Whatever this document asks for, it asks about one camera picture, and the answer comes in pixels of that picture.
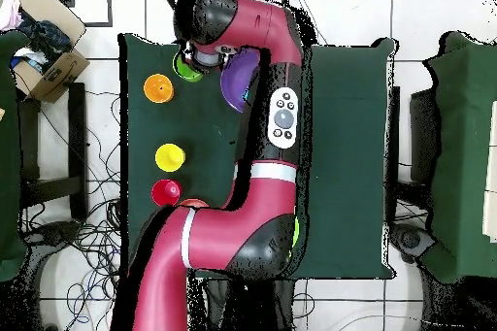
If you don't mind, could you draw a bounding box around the green plastic bowl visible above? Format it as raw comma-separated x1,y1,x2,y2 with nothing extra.
291,215,301,249

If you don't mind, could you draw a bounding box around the green plastic cup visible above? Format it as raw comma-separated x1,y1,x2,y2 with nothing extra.
172,50,206,83

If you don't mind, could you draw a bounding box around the black floor frame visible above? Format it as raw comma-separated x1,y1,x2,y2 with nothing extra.
54,0,114,28

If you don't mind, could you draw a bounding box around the dark green tablecloth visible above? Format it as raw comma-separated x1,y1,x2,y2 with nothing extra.
117,32,399,281

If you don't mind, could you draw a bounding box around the orange plastic cup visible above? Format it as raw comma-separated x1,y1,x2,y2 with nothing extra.
143,73,175,104

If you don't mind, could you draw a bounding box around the dark blue cloth bundle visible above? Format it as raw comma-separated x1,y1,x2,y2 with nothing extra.
18,19,73,72

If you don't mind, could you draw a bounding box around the black bench frame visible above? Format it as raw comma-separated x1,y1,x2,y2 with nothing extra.
17,82,88,219

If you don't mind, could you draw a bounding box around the orange-red plastic bowl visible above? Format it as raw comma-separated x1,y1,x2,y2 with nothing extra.
178,198,211,209

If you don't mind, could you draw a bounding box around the pink cloth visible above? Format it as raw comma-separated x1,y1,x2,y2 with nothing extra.
0,0,23,32

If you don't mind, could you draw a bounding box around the grey pedestal foot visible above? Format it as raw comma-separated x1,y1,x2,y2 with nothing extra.
389,223,436,264
22,219,83,247

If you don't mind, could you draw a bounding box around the green cloth covered table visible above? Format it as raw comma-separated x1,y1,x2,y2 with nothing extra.
0,29,30,282
420,31,497,284

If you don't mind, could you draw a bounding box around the red plastic cup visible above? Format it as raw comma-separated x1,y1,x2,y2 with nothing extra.
150,179,182,208

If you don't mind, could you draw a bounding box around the yellow plastic cup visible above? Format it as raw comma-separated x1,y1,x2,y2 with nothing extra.
154,143,186,174

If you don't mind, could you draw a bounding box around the open cardboard box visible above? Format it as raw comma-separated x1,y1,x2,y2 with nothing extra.
11,0,91,104

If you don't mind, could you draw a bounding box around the tangle of floor cables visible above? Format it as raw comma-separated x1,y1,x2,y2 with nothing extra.
18,85,125,331

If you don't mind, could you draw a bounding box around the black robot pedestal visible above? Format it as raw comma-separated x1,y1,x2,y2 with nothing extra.
193,278,297,331

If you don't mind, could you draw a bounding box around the shallow purple plastic bowl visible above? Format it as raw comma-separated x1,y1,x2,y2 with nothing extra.
219,48,262,114

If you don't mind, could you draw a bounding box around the black box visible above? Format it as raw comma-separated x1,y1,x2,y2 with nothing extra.
409,87,442,184

